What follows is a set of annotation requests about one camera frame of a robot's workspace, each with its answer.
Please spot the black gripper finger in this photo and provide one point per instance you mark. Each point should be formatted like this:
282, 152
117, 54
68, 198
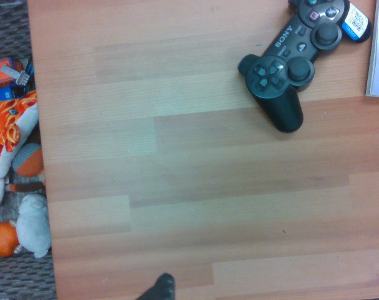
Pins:
160, 289

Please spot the dark wicker basket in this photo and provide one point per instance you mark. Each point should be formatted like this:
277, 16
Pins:
8, 28

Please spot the grey seal plush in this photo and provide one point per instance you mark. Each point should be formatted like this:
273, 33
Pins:
33, 225

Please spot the brown plush toy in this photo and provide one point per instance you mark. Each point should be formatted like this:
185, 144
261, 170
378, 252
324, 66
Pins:
27, 187

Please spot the grey and orange ball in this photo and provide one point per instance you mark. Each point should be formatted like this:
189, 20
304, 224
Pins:
28, 162

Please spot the orange flame pattern plush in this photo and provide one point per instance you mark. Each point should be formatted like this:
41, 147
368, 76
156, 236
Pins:
2, 125

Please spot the orange and blue toy truck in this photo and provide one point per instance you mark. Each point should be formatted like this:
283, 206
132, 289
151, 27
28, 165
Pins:
2, 72

